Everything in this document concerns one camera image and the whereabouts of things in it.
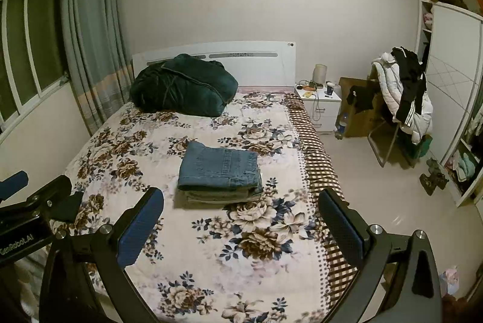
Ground brown checked bed sheet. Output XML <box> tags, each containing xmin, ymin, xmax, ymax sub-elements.
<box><xmin>283</xmin><ymin>93</ymin><xmax>359</xmax><ymax>305</ymax></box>

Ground beige folded cloth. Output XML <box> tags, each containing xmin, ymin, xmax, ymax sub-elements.
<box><xmin>174</xmin><ymin>194</ymin><xmax>262</xmax><ymax>207</ymax></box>

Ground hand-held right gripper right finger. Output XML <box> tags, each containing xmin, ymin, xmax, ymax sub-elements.
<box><xmin>318</xmin><ymin>188</ymin><xmax>443</xmax><ymax>323</ymax></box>

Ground white nightstand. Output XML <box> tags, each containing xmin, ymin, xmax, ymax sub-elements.
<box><xmin>294</xmin><ymin>85</ymin><xmax>342</xmax><ymax>135</ymax></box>

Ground dark green duvet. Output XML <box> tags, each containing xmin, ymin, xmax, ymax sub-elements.
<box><xmin>129</xmin><ymin>53</ymin><xmax>239</xmax><ymax>117</ymax></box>

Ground teal folded clothes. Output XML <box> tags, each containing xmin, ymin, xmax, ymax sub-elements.
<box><xmin>451</xmin><ymin>151</ymin><xmax>477</xmax><ymax>182</ymax></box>

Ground grey-green striped curtain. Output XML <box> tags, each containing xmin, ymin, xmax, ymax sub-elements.
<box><xmin>60</xmin><ymin>0</ymin><xmax>131</xmax><ymax>137</ymax></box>

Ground grey fluffy folded blanket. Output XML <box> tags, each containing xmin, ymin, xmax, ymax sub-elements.
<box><xmin>177</xmin><ymin>186</ymin><xmax>265</xmax><ymax>201</ymax></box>

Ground large cardboard box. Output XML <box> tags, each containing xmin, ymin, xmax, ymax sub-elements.
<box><xmin>337</xmin><ymin>77</ymin><xmax>386</xmax><ymax>138</ymax></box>

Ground bed with floral cover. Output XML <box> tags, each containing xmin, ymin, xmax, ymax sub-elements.
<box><xmin>49</xmin><ymin>91</ymin><xmax>340</xmax><ymax>323</ymax></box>

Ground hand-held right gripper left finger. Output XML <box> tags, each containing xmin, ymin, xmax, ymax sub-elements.
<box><xmin>40</xmin><ymin>187</ymin><xmax>165</xmax><ymax>323</ymax></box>

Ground white wardrobe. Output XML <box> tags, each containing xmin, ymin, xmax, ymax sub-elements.
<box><xmin>415</xmin><ymin>0</ymin><xmax>483</xmax><ymax>208</ymax></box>

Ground black cloth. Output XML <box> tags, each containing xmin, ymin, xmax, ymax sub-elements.
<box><xmin>346</xmin><ymin>85</ymin><xmax>382</xmax><ymax>111</ymax></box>

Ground white bed headboard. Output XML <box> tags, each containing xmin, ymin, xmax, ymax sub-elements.
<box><xmin>131</xmin><ymin>41</ymin><xmax>297</xmax><ymax>88</ymax></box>

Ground chair with piled clothes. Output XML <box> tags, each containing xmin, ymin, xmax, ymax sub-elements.
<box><xmin>372</xmin><ymin>52</ymin><xmax>434</xmax><ymax>144</ymax></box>

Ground black striped garment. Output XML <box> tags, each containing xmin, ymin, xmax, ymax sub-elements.
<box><xmin>390</xmin><ymin>47</ymin><xmax>427</xmax><ymax>127</ymax></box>

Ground pink cloth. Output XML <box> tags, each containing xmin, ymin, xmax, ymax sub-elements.
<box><xmin>440</xmin><ymin>266</ymin><xmax>459</xmax><ymax>297</ymax></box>

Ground dark slippers pair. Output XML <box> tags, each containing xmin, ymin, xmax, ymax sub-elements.
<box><xmin>420</xmin><ymin>158</ymin><xmax>449</xmax><ymax>195</ymax></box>

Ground plastic water bottle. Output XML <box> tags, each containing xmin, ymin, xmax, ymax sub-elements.
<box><xmin>335</xmin><ymin>114</ymin><xmax>348</xmax><ymax>140</ymax></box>

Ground green bin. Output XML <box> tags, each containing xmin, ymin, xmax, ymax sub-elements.
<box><xmin>409</xmin><ymin>134</ymin><xmax>433</xmax><ymax>159</ymax></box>

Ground metal folding chair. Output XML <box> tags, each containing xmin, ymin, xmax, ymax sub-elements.
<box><xmin>368</xmin><ymin>119</ymin><xmax>416</xmax><ymax>168</ymax></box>

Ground white framed window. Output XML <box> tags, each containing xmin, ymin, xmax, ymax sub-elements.
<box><xmin>0</xmin><ymin>0</ymin><xmax>70</xmax><ymax>131</ymax></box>

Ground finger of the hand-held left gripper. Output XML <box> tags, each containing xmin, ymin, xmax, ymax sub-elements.
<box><xmin>0</xmin><ymin>170</ymin><xmax>30</xmax><ymax>201</ymax></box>
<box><xmin>0</xmin><ymin>175</ymin><xmax>72</xmax><ymax>223</ymax></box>

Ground blue denim pants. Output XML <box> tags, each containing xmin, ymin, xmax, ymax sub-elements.
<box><xmin>177</xmin><ymin>141</ymin><xmax>264</xmax><ymax>195</ymax></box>

